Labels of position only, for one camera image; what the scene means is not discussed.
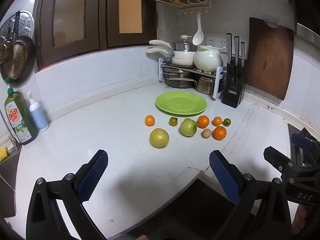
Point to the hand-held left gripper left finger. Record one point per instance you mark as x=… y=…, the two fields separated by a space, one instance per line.
x=91 y=177

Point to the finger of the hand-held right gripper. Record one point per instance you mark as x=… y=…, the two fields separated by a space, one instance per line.
x=302 y=140
x=275 y=157

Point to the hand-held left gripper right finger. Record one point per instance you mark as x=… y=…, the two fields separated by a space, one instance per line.
x=225 y=177

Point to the medium orange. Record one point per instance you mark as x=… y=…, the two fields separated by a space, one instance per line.
x=203 y=121

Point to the green apple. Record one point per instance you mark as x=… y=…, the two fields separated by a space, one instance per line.
x=188 y=128

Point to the small green tomato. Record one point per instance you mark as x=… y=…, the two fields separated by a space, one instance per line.
x=173 y=121
x=226 y=122

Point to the round yellow-green pear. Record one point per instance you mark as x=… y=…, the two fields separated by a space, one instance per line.
x=159 y=137

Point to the small orange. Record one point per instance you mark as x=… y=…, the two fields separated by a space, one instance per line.
x=149 y=120
x=217 y=121

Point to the green plate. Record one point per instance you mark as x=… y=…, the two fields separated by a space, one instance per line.
x=181 y=103

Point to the person's right hand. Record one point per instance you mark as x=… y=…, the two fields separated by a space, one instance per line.
x=301 y=220

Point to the large orange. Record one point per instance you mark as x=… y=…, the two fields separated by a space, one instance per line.
x=219 y=133

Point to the black knife block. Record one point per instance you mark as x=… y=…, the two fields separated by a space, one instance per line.
x=233 y=90

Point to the white pump bottle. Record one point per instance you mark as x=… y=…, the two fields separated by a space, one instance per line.
x=38 y=116

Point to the steel sink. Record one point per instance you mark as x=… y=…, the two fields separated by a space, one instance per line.
x=7 y=185

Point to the metal faucet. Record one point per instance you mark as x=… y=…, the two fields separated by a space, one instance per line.
x=12 y=137

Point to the dark wooden cutting board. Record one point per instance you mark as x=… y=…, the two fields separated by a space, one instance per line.
x=270 y=57

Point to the black scissors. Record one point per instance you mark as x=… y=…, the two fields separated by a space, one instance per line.
x=237 y=76

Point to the green dish soap bottle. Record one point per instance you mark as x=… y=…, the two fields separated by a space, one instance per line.
x=21 y=120

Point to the yellow sponge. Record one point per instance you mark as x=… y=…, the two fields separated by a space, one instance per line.
x=2 y=154

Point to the tall steel pot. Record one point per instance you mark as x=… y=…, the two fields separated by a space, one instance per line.
x=205 y=85

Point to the white and steel shelf rack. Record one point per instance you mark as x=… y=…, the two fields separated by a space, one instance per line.
x=217 y=80

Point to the wooden trivet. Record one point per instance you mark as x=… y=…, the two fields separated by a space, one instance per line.
x=205 y=71

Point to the wide steel pot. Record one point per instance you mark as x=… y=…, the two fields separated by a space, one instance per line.
x=178 y=78

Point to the white ceramic pot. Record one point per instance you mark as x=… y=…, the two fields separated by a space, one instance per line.
x=207 y=58

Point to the steel pot with lid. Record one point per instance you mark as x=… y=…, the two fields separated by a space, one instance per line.
x=183 y=46

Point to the dark frying pan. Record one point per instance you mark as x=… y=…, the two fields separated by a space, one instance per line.
x=21 y=57

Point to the white ladle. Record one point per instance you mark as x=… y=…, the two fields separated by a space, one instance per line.
x=198 y=37

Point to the brass strainer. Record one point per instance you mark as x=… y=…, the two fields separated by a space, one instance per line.
x=5 y=52

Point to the brown cabinet door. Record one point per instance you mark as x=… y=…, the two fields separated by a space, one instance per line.
x=125 y=10
x=67 y=12

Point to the perforated metal steamer plate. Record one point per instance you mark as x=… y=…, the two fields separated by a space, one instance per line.
x=25 y=23

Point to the white wall socket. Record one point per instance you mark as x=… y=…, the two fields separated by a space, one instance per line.
x=217 y=43

